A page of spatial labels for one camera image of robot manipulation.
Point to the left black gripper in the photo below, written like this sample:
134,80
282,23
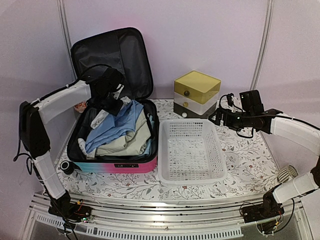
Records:
114,110

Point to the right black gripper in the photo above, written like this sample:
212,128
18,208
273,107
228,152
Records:
227,122

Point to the white garment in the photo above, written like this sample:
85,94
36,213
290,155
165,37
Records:
103,114

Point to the light blue garment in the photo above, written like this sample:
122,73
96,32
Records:
113,127

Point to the white plastic mesh basket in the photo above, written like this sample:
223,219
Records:
190,152

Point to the pink and teal kids suitcase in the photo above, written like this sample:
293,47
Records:
116,57

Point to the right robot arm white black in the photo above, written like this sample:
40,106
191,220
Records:
291,140

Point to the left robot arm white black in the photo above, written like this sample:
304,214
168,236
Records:
33,125

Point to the yellow and white storage box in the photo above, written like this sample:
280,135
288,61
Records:
196,95

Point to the orange patterned ceramic bowl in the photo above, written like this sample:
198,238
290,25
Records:
80,107

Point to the beige folded garment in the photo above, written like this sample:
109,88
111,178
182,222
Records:
133,143

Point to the white plastic bottle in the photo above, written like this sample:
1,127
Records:
81,144

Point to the floral white tablecloth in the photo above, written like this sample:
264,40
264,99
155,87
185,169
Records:
251,171

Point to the silver ribbed metal cup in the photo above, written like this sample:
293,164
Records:
286,174

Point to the aluminium front rail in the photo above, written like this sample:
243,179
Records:
139,219

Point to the left metal wall post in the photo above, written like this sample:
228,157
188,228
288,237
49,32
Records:
62,13

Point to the metal wall post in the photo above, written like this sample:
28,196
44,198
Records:
62,13
263,44

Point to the right metal wall post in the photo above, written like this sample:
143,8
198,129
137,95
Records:
263,44

